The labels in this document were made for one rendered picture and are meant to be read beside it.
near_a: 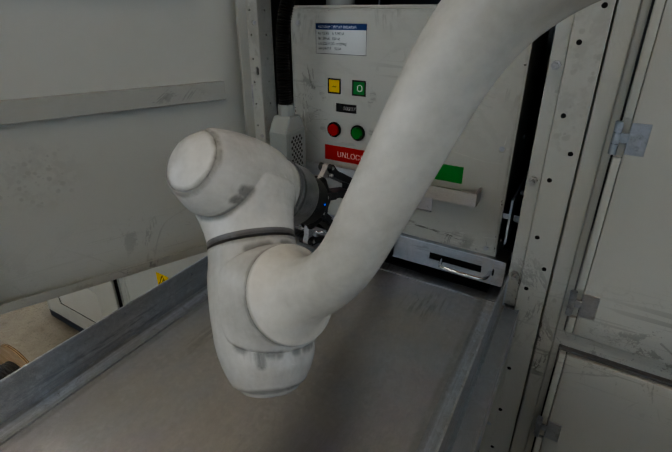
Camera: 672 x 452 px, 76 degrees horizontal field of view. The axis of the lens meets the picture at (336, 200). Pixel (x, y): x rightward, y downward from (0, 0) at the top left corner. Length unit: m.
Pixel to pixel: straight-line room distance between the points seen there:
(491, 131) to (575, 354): 0.45
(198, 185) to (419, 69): 0.25
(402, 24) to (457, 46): 0.59
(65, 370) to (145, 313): 0.15
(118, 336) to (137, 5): 0.62
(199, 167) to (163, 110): 0.56
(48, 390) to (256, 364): 0.45
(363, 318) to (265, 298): 0.45
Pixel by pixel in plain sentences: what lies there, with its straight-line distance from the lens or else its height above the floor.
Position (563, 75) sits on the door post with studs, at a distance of 0.77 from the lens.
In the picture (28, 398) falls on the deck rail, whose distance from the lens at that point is 0.83.
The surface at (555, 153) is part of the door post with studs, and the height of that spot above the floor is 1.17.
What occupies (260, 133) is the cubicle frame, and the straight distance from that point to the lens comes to 1.05.
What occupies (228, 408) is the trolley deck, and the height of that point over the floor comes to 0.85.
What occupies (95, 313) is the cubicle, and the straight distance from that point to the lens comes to 2.14.
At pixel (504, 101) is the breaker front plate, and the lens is 0.84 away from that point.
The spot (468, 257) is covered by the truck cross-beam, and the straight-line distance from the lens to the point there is 0.94.
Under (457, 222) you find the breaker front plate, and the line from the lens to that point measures 0.92.
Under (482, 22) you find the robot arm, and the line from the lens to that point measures 0.29.
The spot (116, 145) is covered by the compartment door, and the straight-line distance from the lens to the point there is 1.00.
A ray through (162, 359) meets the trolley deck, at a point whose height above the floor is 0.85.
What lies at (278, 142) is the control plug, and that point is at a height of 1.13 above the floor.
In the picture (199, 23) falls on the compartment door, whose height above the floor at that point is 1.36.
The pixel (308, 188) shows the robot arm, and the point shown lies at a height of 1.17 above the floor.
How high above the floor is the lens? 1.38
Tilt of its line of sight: 24 degrees down
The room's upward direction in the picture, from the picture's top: straight up
